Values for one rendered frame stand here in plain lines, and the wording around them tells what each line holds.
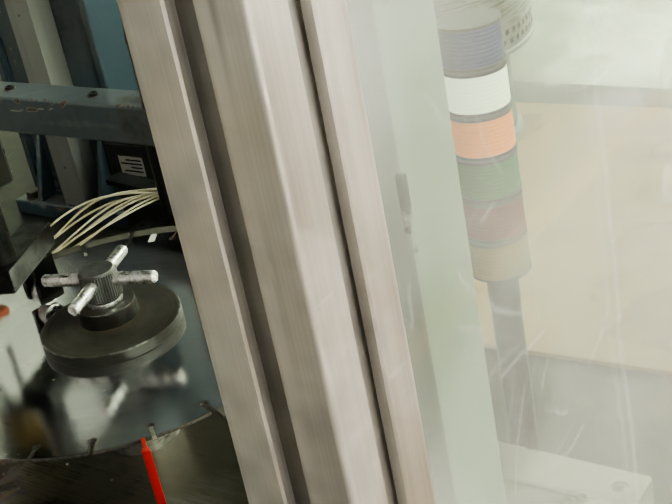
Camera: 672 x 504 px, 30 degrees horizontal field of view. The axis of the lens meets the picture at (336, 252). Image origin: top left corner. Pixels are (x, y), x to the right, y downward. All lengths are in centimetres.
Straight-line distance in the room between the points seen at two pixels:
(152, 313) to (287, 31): 66
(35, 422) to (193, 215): 56
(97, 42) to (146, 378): 77
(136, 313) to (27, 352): 9
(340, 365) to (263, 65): 9
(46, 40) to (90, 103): 44
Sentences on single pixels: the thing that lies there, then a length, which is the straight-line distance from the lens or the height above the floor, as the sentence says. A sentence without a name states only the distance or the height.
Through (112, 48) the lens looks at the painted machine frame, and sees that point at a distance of 163.
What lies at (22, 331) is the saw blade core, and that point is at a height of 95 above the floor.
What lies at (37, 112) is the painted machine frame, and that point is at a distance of 127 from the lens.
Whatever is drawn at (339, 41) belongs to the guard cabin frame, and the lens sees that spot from 35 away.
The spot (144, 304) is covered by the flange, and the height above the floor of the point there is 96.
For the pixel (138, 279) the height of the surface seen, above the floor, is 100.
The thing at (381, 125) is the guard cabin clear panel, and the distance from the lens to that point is 41.
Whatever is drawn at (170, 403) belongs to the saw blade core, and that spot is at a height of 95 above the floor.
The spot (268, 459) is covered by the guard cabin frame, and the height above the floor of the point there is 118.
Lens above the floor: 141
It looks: 26 degrees down
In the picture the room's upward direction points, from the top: 11 degrees counter-clockwise
